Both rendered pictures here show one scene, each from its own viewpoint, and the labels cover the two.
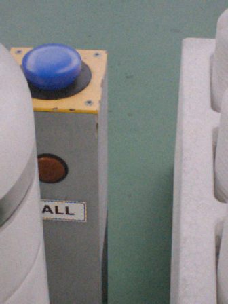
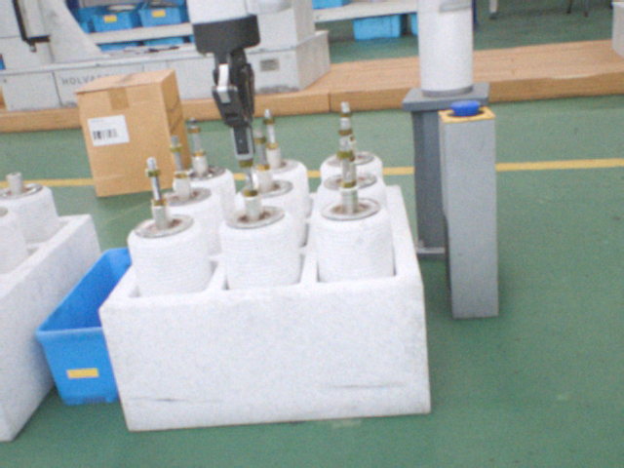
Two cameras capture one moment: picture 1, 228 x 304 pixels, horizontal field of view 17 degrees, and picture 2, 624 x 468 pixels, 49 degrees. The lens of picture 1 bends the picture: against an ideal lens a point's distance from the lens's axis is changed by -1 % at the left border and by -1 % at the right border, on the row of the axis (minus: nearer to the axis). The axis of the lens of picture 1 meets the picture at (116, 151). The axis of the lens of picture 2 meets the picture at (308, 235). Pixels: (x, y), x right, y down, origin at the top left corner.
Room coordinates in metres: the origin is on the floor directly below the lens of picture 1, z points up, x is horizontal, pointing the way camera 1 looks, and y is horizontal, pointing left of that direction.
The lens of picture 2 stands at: (1.41, -0.17, 0.53)
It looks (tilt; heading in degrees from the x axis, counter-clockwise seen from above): 21 degrees down; 182
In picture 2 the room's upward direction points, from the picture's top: 7 degrees counter-clockwise
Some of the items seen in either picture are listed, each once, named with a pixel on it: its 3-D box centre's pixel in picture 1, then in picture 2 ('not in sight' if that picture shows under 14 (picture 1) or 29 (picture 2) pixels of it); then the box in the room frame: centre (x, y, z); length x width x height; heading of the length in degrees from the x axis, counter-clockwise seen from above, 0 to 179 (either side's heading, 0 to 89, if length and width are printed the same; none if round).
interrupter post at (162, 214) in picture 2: not in sight; (162, 216); (0.60, -0.38, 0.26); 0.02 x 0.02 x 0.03
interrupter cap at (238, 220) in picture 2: not in sight; (254, 217); (0.61, -0.26, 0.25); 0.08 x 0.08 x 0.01
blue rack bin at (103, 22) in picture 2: not in sight; (124, 16); (-4.83, -1.74, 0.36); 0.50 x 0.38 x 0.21; 165
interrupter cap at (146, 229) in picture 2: not in sight; (164, 226); (0.60, -0.38, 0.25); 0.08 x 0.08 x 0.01
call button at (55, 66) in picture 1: (51, 70); (465, 109); (0.44, 0.04, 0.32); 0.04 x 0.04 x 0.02
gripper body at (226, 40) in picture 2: not in sight; (230, 55); (0.61, -0.26, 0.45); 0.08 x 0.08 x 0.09
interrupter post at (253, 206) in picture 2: not in sight; (253, 208); (0.61, -0.26, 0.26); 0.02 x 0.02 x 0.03
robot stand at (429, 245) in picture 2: not in sight; (449, 172); (0.17, 0.07, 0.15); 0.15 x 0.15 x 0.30; 74
